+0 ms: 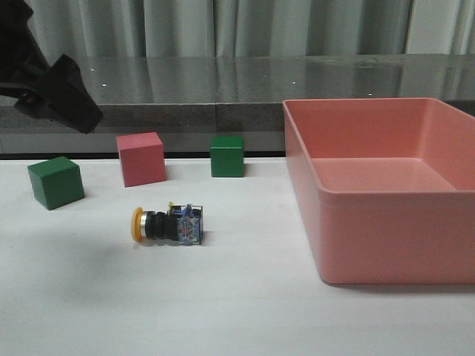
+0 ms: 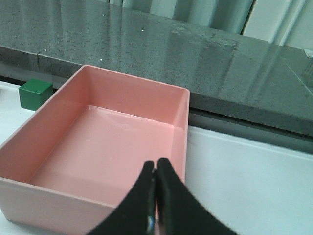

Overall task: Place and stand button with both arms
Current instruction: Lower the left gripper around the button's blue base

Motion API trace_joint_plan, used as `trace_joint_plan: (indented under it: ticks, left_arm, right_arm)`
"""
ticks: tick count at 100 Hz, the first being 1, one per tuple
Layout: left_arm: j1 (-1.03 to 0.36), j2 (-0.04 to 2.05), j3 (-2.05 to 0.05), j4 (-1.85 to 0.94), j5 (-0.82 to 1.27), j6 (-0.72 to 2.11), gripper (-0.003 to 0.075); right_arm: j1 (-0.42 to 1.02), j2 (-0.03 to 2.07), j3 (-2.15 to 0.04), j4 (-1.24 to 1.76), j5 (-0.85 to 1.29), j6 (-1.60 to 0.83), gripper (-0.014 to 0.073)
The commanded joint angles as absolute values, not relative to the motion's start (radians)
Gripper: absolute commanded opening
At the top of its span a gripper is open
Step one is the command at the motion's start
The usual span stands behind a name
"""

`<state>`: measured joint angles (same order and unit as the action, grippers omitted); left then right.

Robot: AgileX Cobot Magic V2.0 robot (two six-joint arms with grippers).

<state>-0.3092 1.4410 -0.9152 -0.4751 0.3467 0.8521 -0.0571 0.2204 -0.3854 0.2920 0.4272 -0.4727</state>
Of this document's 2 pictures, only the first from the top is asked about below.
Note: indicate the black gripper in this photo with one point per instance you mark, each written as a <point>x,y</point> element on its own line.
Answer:
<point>42,92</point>

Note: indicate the yellow push button switch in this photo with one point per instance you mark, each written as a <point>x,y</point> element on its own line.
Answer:
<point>180,223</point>

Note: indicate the grey curtain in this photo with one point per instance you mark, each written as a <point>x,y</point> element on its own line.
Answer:
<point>252,28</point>

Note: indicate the left green cube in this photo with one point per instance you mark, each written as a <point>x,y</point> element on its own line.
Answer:
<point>56,182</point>

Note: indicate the green cube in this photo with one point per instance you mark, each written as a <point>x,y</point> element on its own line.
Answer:
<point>227,156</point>
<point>56,182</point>

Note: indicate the pink cube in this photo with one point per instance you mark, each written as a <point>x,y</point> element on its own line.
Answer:
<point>141,158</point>

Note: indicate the dark glossy back table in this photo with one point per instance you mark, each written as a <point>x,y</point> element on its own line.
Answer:
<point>189,100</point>

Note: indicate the right green cube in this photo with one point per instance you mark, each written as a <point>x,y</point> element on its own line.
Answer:
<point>227,156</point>

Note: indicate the pink plastic bin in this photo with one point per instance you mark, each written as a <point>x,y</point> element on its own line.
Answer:
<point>385,188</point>

